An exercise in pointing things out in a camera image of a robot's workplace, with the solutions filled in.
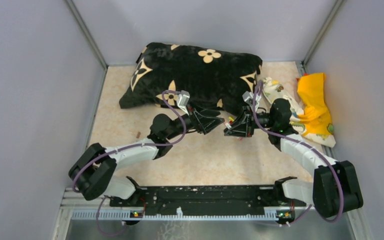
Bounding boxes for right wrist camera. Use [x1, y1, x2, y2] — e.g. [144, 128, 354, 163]
[242, 91, 261, 109]

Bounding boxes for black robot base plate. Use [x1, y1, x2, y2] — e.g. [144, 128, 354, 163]
[109, 185, 305, 217]

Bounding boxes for aluminium frame rail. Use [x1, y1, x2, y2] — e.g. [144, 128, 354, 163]
[51, 185, 362, 240]

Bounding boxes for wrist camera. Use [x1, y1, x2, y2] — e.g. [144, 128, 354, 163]
[176, 90, 190, 113]
[242, 91, 261, 109]

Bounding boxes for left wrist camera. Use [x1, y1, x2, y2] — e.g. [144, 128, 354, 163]
[176, 90, 190, 113]

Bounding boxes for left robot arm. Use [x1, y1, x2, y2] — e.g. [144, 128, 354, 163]
[68, 106, 225, 207]

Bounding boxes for white patterned cloth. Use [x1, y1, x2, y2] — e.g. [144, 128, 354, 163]
[262, 77, 336, 148]

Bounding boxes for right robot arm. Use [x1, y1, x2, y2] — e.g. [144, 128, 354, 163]
[223, 98, 364, 219]

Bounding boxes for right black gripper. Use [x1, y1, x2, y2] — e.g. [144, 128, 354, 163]
[224, 105, 277, 138]

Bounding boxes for yellow cloth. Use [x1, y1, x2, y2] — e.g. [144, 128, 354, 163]
[297, 72, 334, 140]

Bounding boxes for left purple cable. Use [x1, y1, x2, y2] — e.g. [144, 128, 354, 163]
[72, 89, 188, 238]

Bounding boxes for black floral pillow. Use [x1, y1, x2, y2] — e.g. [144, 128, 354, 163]
[118, 42, 263, 116]

